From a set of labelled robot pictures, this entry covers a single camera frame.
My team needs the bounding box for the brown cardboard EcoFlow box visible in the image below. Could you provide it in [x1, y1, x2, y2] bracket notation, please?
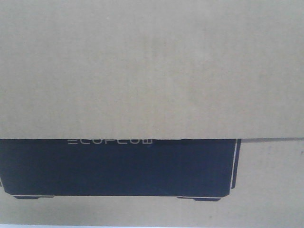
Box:
[0, 0, 304, 228]

